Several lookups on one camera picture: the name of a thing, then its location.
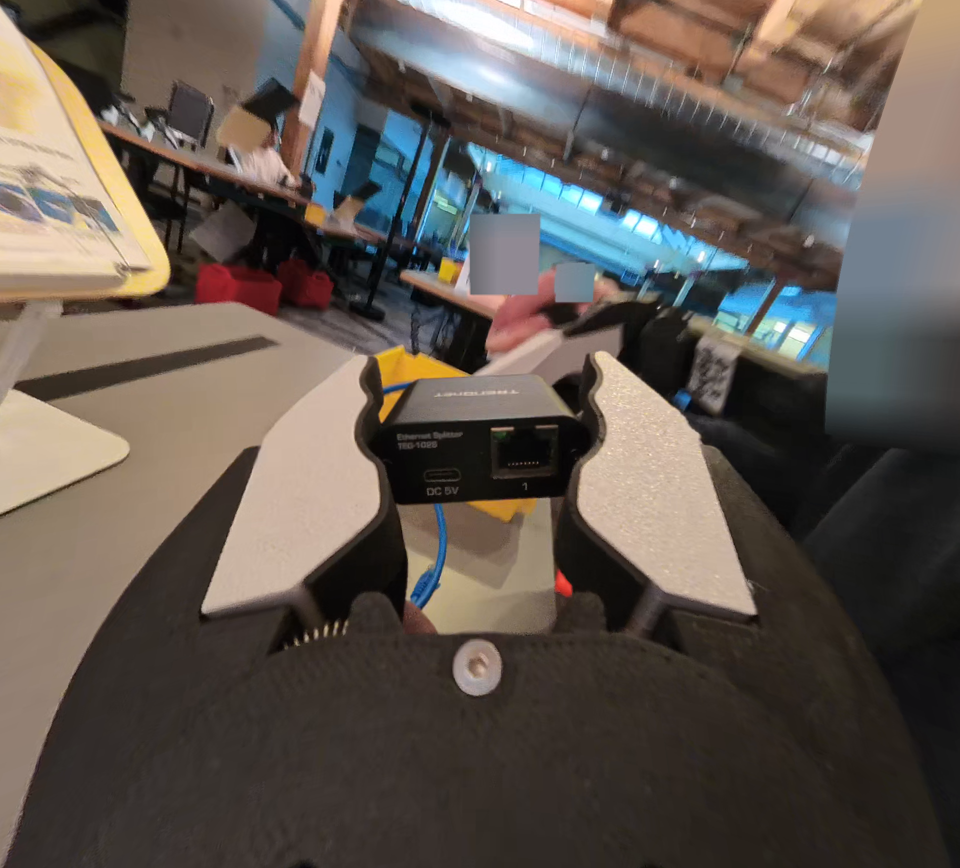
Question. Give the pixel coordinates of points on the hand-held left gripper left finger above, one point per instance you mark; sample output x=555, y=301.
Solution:
x=307, y=493

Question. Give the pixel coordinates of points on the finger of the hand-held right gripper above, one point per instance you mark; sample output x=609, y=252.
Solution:
x=536, y=358
x=577, y=354

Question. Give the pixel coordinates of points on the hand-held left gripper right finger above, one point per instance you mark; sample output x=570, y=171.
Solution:
x=652, y=500

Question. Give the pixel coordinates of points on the black network switch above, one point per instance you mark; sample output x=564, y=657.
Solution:
x=480, y=395

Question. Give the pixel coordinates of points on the yellow plastic bin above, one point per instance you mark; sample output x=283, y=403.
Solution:
x=394, y=365

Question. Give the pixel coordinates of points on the person's right hand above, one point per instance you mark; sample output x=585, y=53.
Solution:
x=517, y=324

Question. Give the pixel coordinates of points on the wooden table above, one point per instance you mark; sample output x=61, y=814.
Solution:
x=442, y=283

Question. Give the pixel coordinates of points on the red plastic bin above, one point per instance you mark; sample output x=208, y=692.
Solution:
x=562, y=585
x=232, y=287
x=307, y=287

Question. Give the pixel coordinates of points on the small yellow bin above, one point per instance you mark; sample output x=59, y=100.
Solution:
x=448, y=269

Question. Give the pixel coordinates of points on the white board stand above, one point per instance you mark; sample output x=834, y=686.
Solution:
x=45, y=448

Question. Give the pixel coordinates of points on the white sheet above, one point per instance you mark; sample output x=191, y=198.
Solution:
x=221, y=234

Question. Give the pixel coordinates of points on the wooden desk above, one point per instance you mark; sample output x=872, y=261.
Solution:
x=225, y=174

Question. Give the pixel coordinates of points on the white paper notice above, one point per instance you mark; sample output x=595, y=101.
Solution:
x=311, y=99

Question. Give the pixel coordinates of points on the wooden pillar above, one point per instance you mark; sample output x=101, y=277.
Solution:
x=319, y=35

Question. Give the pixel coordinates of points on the computer monitor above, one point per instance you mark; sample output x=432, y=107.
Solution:
x=191, y=114

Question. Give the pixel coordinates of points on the wooden instruction board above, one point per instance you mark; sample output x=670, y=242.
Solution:
x=45, y=193

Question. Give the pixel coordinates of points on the silver ventilation duct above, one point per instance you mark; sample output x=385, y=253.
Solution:
x=637, y=77

